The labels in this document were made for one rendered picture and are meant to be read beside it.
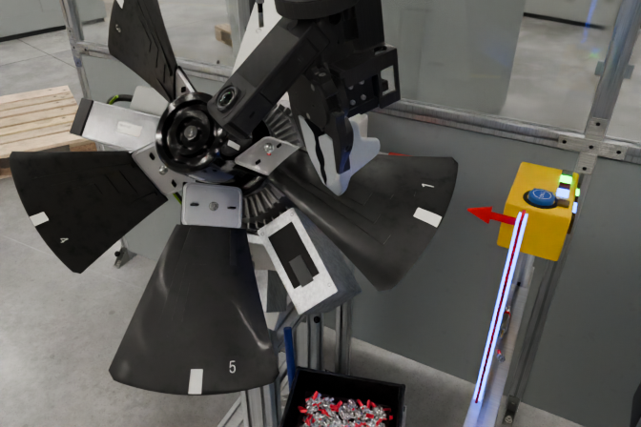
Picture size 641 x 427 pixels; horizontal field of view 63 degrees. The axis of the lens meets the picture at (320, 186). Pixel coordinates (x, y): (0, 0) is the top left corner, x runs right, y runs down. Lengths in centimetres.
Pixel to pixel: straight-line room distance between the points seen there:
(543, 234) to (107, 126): 81
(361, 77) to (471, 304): 131
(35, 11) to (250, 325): 587
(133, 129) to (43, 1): 547
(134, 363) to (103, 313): 156
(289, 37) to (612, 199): 111
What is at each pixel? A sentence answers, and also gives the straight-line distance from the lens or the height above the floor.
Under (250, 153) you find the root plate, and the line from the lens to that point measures 75.
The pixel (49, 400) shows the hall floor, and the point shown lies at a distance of 211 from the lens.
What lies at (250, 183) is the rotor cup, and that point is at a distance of 81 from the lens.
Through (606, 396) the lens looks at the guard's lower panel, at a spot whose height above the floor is 21.
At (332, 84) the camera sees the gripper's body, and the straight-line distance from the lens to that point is 45.
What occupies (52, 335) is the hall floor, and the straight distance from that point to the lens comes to 233.
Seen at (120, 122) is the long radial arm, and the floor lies 112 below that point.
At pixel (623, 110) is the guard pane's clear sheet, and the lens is 136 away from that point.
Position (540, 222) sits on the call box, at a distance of 91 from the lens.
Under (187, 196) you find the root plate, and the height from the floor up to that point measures 113.
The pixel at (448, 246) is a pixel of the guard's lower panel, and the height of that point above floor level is 58.
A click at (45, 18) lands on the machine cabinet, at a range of 650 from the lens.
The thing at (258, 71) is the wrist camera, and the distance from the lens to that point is 44.
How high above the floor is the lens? 154
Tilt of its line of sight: 32 degrees down
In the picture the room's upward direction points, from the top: straight up
